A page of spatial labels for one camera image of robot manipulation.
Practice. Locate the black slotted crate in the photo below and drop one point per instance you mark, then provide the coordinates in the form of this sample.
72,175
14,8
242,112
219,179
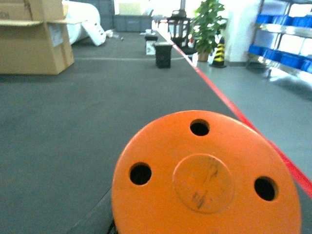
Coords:
163,54

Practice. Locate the green potted plant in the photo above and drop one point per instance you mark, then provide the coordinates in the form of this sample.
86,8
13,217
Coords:
206,27

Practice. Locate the white foam panel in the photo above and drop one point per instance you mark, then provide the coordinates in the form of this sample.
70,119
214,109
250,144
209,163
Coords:
95,32

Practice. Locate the stainless steel shelf rack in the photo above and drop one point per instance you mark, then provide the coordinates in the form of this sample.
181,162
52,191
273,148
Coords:
282,39

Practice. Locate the large cardboard box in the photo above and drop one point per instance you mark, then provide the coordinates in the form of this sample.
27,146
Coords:
34,38

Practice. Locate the yellow black traffic cone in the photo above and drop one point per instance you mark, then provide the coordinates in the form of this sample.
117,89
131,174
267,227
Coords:
219,58

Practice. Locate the white black sign box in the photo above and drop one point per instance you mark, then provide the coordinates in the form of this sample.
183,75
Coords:
149,44

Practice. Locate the orange cylinder cap 4680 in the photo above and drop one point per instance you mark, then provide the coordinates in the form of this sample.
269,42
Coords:
200,172

